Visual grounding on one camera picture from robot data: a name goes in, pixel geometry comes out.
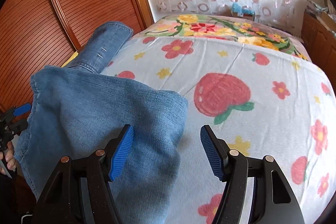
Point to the white strawberry print blanket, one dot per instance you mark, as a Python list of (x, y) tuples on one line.
[(260, 101)]

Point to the floral bed cover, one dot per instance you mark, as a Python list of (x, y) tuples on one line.
[(227, 28)]

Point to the wooden louvered wardrobe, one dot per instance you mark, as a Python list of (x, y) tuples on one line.
[(35, 33)]

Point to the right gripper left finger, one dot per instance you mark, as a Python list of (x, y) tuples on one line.
[(61, 200)]

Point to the blue denim pants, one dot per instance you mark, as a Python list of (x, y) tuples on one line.
[(77, 110)]

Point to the blue item on box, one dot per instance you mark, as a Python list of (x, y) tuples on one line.
[(246, 10)]

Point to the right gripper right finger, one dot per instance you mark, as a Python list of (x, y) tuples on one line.
[(255, 190)]

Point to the yellow Pikachu plush toy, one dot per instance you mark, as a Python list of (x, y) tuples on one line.
[(73, 56)]

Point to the wooden low cabinet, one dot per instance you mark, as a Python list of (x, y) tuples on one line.
[(320, 44)]

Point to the person's left hand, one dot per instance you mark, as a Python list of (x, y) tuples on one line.
[(11, 163)]

